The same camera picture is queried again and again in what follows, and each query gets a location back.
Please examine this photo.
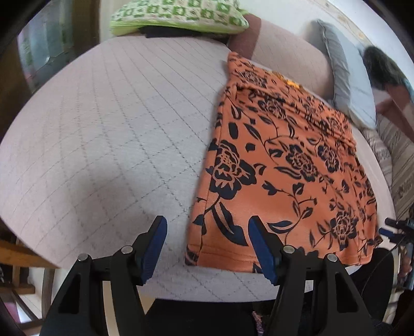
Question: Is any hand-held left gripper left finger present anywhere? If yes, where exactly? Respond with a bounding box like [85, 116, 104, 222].
[40, 216, 168, 336]

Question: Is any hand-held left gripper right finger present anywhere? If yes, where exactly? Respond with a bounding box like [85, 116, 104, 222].
[248, 216, 384, 336]

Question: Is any orange black floral cloth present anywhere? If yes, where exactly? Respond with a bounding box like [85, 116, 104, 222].
[185, 52, 384, 274]

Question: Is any person's black clothing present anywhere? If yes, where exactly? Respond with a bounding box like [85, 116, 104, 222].
[144, 248, 396, 336]

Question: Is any beige striped blanket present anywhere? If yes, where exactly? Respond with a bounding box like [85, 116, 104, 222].
[360, 114, 414, 221]

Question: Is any bed with pink quilted cover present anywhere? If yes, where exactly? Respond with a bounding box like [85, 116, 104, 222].
[0, 34, 399, 303]

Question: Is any wooden chair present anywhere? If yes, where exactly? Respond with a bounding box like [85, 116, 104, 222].
[0, 220, 63, 325]

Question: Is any light blue pillow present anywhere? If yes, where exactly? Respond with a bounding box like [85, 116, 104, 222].
[315, 19, 378, 130]

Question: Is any pink bolster with brown band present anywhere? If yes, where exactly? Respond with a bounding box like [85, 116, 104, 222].
[228, 14, 334, 99]

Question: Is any dark folded cloth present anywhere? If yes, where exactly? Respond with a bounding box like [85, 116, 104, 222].
[139, 27, 234, 44]

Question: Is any wooden cabinet with glass door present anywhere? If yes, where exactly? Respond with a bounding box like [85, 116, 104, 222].
[0, 0, 101, 101]

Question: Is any green patterned pillow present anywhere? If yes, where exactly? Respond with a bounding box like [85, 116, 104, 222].
[109, 0, 250, 37]

